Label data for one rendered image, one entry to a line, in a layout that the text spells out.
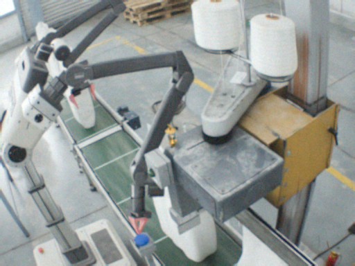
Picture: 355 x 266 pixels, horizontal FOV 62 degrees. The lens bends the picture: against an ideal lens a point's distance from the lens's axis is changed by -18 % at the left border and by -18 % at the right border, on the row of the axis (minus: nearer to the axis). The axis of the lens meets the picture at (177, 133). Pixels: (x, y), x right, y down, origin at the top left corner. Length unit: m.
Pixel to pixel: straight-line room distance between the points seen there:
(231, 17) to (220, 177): 0.49
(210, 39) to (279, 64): 0.28
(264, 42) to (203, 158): 0.37
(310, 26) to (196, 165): 0.55
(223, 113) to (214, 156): 0.12
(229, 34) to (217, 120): 0.29
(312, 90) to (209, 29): 0.40
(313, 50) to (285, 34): 0.21
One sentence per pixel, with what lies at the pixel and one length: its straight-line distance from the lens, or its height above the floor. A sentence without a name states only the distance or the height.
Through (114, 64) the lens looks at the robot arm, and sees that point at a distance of 1.18.
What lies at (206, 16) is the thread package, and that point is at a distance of 1.09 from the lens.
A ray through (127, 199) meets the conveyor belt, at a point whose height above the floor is 0.38.
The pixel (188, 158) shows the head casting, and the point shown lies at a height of 1.34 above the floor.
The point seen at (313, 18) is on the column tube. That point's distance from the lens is 1.08.
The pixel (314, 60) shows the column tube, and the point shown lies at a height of 1.51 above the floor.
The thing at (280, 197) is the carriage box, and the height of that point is 1.08.
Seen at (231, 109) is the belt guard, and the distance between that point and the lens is 1.02.
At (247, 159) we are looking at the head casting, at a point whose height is 1.34.
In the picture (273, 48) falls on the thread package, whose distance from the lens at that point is 0.92.
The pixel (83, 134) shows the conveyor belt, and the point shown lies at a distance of 3.00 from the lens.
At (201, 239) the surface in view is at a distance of 1.68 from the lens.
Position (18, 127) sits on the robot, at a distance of 1.38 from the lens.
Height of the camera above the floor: 1.97
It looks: 36 degrees down
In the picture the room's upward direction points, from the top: 9 degrees counter-clockwise
